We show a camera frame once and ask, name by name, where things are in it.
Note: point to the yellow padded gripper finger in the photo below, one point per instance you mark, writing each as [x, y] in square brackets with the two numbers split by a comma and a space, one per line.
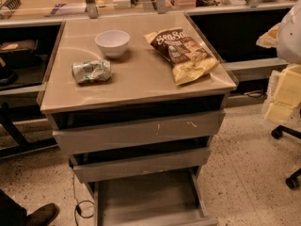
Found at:
[283, 94]

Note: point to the grey bottom drawer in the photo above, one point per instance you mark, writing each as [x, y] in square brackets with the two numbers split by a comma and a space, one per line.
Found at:
[169, 198]

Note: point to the grey drawer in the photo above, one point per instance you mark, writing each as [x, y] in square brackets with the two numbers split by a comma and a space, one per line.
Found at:
[169, 198]
[141, 165]
[135, 133]

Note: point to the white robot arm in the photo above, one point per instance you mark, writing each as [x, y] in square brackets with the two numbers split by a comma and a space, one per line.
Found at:
[286, 36]

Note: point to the grey top drawer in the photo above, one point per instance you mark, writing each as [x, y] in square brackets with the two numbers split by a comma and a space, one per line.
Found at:
[135, 133]

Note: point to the grey middle drawer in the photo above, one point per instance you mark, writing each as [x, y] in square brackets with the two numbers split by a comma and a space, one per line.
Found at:
[141, 165]

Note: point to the grey drawer cabinet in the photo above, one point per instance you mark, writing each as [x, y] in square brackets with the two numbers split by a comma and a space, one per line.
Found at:
[141, 87]

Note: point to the brown yellow chip bag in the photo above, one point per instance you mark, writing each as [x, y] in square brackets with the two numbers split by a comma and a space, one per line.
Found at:
[189, 60]

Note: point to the white bowl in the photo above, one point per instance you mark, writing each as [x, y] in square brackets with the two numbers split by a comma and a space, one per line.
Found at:
[113, 43]

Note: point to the purple white paper pack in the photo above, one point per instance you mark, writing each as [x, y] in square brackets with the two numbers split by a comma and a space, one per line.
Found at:
[68, 9]

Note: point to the brown shoe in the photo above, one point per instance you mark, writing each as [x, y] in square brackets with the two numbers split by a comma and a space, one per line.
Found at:
[42, 216]

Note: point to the black coil spring holder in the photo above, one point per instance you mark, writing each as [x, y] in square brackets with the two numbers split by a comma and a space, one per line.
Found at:
[8, 8]

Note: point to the dark trouser leg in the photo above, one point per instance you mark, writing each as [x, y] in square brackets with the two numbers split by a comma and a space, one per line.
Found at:
[11, 213]

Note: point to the black table leg frame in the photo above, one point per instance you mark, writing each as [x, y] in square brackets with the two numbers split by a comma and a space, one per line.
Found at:
[8, 117]

